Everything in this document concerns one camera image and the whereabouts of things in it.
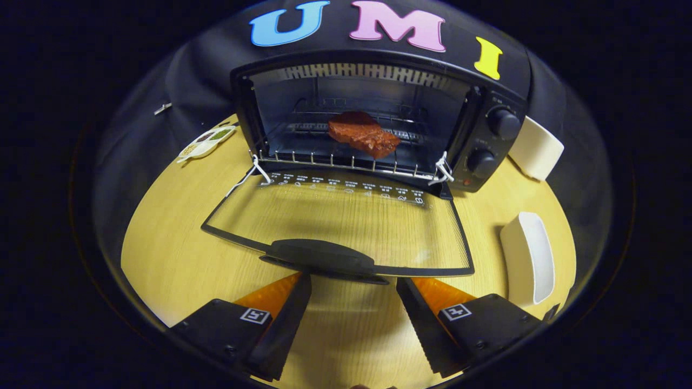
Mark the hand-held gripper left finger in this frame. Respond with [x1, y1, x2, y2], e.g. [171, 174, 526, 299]
[170, 271, 312, 381]

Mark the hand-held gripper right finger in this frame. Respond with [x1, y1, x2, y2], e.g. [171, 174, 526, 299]
[396, 277, 544, 379]

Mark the black toaster oven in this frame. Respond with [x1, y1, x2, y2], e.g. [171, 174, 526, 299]
[201, 50, 529, 286]

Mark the brown grilled meat slice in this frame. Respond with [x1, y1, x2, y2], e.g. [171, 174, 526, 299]
[328, 111, 402, 159]

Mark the white bread toaster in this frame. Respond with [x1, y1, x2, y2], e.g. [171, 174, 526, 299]
[508, 115, 564, 182]

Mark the white ribbed rectangular tray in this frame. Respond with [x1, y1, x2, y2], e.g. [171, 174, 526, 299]
[500, 212, 556, 308]

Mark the white divided condiment dish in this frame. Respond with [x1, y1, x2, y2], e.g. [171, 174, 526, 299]
[177, 125, 237, 164]

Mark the black backdrop cloth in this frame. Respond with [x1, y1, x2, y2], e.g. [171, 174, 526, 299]
[92, 0, 614, 260]

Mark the metal wire oven rack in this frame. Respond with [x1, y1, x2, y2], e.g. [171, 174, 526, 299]
[254, 97, 452, 182]

